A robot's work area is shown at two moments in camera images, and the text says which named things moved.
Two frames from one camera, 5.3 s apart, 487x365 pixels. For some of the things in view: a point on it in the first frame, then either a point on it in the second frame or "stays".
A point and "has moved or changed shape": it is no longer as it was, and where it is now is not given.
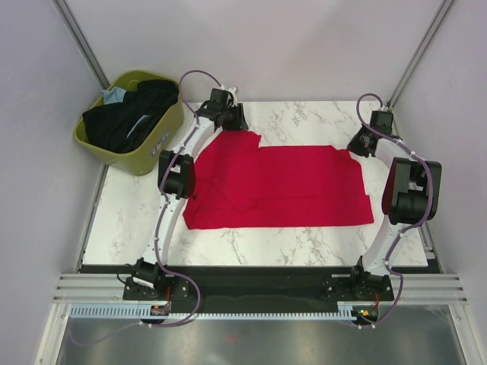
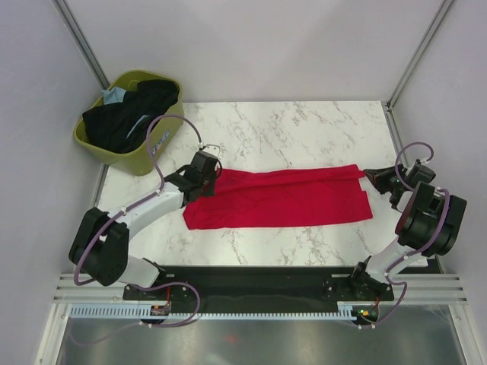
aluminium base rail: [407, 287] stays
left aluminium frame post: [82, 42] stays
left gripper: [240, 122] to [210, 191]
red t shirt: [240, 184] has moved or changed shape
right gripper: [353, 146] to [378, 176]
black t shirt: [117, 127] stays
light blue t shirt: [114, 96] stays
